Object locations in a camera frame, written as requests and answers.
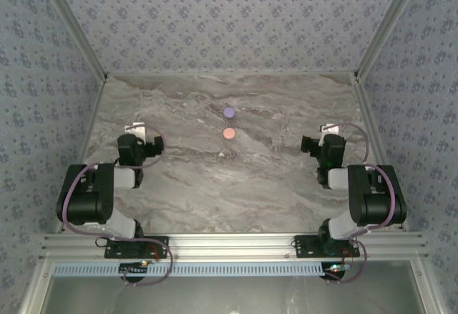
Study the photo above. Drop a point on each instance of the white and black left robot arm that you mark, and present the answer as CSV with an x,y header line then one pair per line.
x,y
86,192

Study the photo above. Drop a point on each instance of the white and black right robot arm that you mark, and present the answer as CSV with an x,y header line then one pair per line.
x,y
375,199

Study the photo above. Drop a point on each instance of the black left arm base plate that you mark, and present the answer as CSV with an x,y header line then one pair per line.
x,y
161,242

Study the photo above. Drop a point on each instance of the grey sheet metal panel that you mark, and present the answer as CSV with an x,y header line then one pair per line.
x,y
232,296

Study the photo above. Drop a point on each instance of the broad aluminium side rail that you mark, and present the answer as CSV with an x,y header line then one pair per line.
x,y
367,113

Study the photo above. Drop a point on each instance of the black controller board with LED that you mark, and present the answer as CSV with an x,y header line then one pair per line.
x,y
130,269
334,273

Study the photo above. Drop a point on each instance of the purple round charging case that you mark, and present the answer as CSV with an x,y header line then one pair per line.
x,y
229,112

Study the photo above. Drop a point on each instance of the pink round charging case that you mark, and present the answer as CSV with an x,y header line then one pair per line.
x,y
229,134

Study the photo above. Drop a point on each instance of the slanted aluminium frame post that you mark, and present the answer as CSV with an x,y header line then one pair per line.
x,y
386,24

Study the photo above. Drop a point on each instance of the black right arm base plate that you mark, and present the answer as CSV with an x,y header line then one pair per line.
x,y
304,246

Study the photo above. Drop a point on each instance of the wide aluminium frame rail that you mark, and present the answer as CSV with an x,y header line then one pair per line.
x,y
232,246

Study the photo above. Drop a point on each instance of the thin aluminium side rail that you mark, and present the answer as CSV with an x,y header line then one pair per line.
x,y
93,113

